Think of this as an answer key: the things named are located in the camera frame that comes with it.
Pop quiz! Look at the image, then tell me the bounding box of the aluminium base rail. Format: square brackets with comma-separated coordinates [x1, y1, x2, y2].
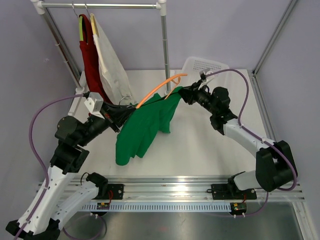
[78, 176, 305, 213]

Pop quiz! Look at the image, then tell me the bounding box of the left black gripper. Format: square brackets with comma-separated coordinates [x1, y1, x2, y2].
[76, 100, 136, 148]

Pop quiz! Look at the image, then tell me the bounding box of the red t shirt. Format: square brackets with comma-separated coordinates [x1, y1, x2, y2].
[79, 14, 112, 104]

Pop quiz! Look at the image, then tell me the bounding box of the white plastic basket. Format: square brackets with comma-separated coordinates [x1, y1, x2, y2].
[180, 56, 229, 85]

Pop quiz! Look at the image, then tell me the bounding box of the orange hanger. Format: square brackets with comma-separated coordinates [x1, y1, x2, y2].
[134, 73, 188, 109]

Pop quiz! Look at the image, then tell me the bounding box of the white t shirt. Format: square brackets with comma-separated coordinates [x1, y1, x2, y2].
[93, 16, 136, 105]

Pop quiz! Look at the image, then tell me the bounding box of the metal clothes rack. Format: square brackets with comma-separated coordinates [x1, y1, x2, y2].
[31, 0, 171, 94]

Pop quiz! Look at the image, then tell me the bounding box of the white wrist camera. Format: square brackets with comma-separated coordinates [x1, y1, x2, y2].
[83, 91, 105, 119]
[197, 68, 215, 90]

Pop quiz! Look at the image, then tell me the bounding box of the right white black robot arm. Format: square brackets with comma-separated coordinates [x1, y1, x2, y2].
[178, 85, 298, 198]

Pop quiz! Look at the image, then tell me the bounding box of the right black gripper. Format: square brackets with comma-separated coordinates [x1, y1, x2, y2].
[177, 79, 218, 115]

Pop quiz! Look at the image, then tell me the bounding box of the green t shirt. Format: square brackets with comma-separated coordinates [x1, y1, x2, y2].
[115, 86, 182, 166]

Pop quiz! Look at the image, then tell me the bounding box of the yellow hanger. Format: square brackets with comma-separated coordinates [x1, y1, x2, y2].
[84, 2, 99, 36]

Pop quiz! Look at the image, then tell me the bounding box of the green hanger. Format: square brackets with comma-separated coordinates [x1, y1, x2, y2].
[71, 2, 84, 41]

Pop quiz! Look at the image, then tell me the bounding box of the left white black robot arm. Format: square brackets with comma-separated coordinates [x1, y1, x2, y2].
[5, 103, 136, 240]

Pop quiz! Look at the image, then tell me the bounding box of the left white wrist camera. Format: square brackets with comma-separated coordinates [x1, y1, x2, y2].
[83, 91, 105, 119]

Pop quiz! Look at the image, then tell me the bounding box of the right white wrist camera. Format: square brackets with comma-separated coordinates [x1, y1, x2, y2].
[197, 68, 215, 90]

